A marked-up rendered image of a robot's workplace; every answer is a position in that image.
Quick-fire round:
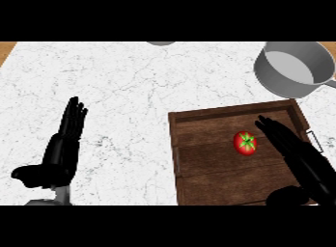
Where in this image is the red tomato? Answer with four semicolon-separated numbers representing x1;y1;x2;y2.
231;130;259;156

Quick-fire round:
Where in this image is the grey metal pot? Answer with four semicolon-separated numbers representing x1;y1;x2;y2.
252;41;336;99

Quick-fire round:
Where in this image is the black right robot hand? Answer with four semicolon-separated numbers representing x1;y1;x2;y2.
253;115;336;206

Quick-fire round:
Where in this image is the brown wooden tray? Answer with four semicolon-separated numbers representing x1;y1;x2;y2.
166;98;324;206

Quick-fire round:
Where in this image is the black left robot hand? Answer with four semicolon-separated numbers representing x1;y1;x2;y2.
10;96;89;189

